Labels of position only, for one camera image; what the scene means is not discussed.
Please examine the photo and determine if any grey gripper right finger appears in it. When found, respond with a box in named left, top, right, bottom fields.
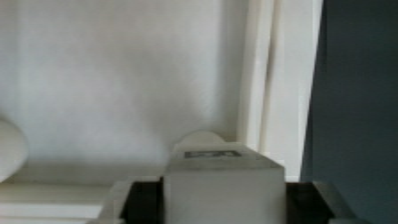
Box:
left=287, top=181, right=372, bottom=224

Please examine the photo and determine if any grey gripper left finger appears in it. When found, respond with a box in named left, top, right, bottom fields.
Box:
left=86, top=176, right=161, bottom=224

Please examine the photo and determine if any white leg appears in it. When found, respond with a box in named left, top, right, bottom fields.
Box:
left=164, top=131, right=287, bottom=224

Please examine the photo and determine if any white square tabletop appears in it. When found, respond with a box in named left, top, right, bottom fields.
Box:
left=0, top=0, right=276, bottom=224

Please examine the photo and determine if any white U-shaped fence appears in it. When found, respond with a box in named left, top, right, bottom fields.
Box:
left=262, top=0, right=324, bottom=182

